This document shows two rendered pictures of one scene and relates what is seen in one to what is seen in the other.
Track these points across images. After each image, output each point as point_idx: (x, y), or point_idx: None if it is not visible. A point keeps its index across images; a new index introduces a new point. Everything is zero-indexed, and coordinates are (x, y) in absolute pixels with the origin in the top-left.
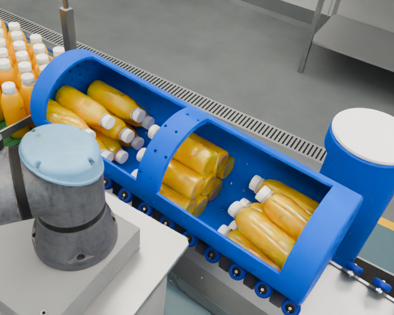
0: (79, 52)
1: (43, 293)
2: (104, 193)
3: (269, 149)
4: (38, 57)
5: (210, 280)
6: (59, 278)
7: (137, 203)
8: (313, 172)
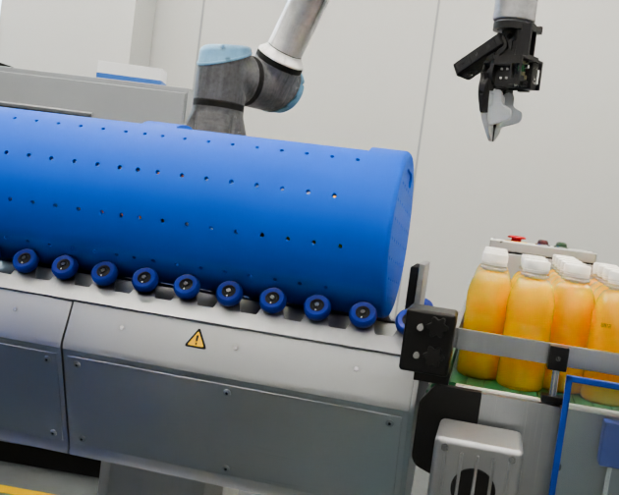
0: (390, 149)
1: None
2: (196, 90)
3: (47, 115)
4: (537, 257)
5: None
6: None
7: (206, 295)
8: None
